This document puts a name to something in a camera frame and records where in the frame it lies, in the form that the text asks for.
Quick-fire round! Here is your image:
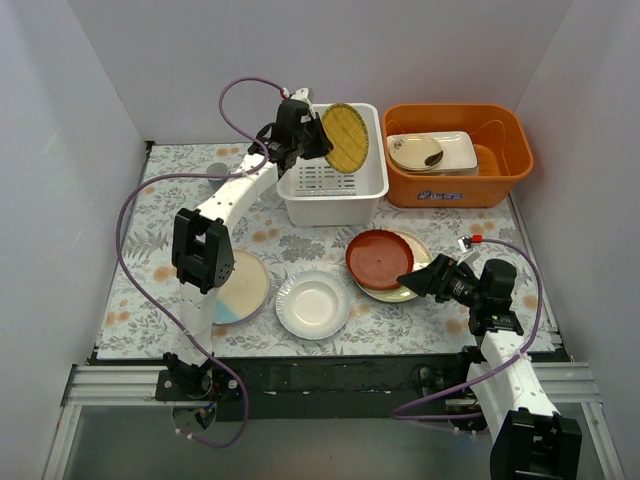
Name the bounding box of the grey ceramic cup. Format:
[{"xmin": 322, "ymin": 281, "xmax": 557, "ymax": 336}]
[{"xmin": 206, "ymin": 162, "xmax": 230, "ymax": 192}]

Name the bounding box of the red lacquer plate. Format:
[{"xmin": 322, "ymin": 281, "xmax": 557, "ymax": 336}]
[{"xmin": 345, "ymin": 229, "xmax": 414, "ymax": 290}]

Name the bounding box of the cream plate under stack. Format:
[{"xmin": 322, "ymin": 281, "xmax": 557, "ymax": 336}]
[{"xmin": 354, "ymin": 230, "xmax": 433, "ymax": 303}]

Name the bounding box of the beige and blue plate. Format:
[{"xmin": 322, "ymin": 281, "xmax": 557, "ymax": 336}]
[{"xmin": 213, "ymin": 250, "xmax": 269, "ymax": 326}]

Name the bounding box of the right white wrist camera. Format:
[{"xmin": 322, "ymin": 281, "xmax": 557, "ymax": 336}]
[{"xmin": 458, "ymin": 234, "xmax": 483, "ymax": 265}]

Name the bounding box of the white scalloped plate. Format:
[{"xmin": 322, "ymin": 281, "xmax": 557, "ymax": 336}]
[{"xmin": 275, "ymin": 270, "xmax": 351, "ymax": 341}]

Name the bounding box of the white rectangular dish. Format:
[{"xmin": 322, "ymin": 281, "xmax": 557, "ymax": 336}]
[{"xmin": 395, "ymin": 131, "xmax": 479, "ymax": 176}]

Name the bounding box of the cream plate with flower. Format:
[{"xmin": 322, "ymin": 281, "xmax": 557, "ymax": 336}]
[{"xmin": 387, "ymin": 135, "xmax": 444, "ymax": 172}]

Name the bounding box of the floral table mat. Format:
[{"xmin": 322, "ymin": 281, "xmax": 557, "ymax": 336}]
[{"xmin": 95, "ymin": 140, "xmax": 517, "ymax": 359}]

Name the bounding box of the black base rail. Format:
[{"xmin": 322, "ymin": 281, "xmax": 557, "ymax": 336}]
[{"xmin": 154, "ymin": 352, "xmax": 521, "ymax": 421}]

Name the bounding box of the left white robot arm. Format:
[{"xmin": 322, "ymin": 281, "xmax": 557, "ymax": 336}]
[{"xmin": 163, "ymin": 88, "xmax": 333, "ymax": 400}]

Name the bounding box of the round woven bamboo mat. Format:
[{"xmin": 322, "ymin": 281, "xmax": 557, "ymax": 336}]
[{"xmin": 321, "ymin": 103, "xmax": 369, "ymax": 174}]

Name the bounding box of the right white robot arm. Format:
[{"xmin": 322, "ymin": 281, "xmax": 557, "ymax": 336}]
[{"xmin": 398, "ymin": 255, "xmax": 582, "ymax": 479}]

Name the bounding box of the orange plastic bin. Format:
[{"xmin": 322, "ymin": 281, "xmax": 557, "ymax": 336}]
[{"xmin": 383, "ymin": 103, "xmax": 534, "ymax": 208}]

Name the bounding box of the white perforated drain tray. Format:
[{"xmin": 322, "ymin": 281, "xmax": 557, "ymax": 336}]
[{"xmin": 288, "ymin": 158, "xmax": 357, "ymax": 197}]

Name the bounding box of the white plastic bin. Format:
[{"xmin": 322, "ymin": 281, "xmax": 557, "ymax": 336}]
[{"xmin": 276, "ymin": 103, "xmax": 389, "ymax": 227}]

